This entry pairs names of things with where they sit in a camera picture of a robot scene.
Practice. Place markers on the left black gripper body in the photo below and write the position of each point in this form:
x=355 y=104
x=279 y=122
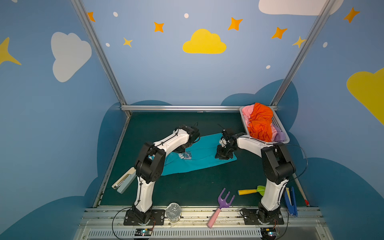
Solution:
x=182 y=149

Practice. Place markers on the left green circuit board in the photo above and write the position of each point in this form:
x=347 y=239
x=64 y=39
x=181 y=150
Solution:
x=143 y=232

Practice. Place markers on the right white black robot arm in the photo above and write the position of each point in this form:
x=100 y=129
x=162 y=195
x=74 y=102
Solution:
x=278 y=167

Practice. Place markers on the purple pink toy rake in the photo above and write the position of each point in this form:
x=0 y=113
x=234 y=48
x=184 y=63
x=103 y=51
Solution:
x=222 y=204

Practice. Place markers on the right green circuit board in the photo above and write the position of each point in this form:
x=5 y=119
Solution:
x=268 y=234

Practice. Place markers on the green yellow toy trowel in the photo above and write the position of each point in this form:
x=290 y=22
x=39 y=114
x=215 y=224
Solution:
x=260 y=190

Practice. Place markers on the grey white stapler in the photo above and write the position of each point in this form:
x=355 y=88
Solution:
x=125 y=181

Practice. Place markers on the white plastic laundry basket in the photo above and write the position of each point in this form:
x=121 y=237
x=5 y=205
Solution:
x=276 y=123

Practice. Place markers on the silver tin can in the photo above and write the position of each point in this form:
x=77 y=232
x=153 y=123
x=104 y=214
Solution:
x=173 y=212

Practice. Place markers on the front aluminium rail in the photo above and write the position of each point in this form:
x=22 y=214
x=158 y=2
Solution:
x=107 y=224

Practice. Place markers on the teal printed t shirt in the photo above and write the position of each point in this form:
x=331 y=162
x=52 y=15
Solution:
x=200 y=155

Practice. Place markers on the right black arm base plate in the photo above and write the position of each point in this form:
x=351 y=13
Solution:
x=249 y=216

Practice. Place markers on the left aluminium frame post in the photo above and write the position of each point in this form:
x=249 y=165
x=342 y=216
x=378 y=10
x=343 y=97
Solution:
x=88 y=26

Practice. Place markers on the aluminium frame post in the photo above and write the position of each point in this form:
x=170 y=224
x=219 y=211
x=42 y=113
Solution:
x=304 y=50
x=88 y=26

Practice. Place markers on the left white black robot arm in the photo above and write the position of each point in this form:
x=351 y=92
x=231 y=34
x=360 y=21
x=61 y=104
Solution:
x=150 y=165

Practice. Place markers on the pink t shirt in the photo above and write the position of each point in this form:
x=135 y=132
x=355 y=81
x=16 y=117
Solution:
x=247 y=110

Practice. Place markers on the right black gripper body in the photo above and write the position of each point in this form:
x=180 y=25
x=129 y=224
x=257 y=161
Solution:
x=225 y=150

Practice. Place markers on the right aluminium frame post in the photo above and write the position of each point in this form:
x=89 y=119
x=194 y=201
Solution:
x=304 y=50

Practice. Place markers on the orange t shirt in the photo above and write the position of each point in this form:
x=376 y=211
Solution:
x=260 y=122

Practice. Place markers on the lilac t shirt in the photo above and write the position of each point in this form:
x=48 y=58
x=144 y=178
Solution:
x=280 y=135

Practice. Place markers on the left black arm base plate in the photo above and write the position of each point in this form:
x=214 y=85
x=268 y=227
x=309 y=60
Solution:
x=153 y=217

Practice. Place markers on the red tipped white pen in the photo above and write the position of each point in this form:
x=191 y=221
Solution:
x=301 y=190

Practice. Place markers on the blue stapler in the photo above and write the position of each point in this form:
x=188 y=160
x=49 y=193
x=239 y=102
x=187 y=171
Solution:
x=291 y=203

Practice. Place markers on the horizontal aluminium frame bar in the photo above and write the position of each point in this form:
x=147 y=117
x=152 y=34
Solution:
x=158 y=108

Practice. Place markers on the green circuit board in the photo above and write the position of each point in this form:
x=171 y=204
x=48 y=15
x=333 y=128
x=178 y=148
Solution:
x=143 y=232
x=268 y=234

